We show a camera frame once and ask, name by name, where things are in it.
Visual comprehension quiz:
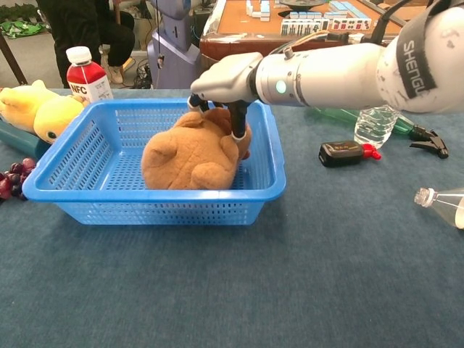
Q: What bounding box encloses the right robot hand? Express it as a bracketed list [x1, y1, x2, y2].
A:
[187, 51, 264, 141]

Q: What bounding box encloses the brown capybara plush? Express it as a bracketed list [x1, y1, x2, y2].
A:
[141, 107, 253, 191]

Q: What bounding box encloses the red NFC juice bottle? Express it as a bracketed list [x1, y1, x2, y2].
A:
[65, 46, 114, 104]

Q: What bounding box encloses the yellow plush toy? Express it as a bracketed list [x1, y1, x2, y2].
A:
[0, 79, 90, 145]

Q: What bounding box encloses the small black red-capped bottle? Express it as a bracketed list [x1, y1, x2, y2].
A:
[318, 141, 383, 168]

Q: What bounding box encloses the clear water bottle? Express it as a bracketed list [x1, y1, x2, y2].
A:
[354, 104, 399, 150]

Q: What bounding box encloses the green spray bottle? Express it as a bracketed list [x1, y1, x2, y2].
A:
[315, 107, 450, 160]

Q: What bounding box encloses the green tea bottle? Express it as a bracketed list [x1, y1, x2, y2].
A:
[414, 186, 464, 230]

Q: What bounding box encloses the brown mahjong table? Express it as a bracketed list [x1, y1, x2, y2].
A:
[199, 0, 436, 72]

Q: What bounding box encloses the blue-backed mahjong tile stack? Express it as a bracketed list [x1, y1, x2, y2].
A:
[246, 0, 271, 19]

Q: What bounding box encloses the green-print mahjong tile row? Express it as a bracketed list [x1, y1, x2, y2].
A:
[281, 17, 330, 36]

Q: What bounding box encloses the black dish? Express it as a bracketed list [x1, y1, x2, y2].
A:
[278, 0, 331, 10]

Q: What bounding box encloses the blue-backed mahjong tile row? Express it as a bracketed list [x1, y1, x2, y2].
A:
[328, 0, 360, 12]
[289, 10, 349, 20]

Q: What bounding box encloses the red-print mahjong tile row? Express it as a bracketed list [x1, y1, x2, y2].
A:
[328, 17, 373, 32]

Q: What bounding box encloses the blue plastic mesh basket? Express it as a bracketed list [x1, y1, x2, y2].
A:
[22, 98, 287, 226]

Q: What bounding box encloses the person in black trousers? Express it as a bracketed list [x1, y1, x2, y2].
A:
[36, 0, 136, 89]

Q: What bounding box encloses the blue table cloth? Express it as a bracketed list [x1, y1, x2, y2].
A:
[0, 86, 464, 348]

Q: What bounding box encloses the green leafy bundle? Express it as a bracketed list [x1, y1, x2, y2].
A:
[0, 3, 48, 37]

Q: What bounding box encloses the dark wooden pole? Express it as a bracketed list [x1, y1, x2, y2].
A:
[0, 32, 28, 86]

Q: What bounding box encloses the dark teal plastic case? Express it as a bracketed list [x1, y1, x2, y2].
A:
[0, 119, 51, 160]

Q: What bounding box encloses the purple grape bunch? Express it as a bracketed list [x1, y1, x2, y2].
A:
[0, 157, 37, 204]

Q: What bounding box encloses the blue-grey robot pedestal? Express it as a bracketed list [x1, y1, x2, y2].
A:
[146, 0, 202, 90]

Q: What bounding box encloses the black floor cable bundle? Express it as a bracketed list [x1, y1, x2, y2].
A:
[133, 57, 153, 90]

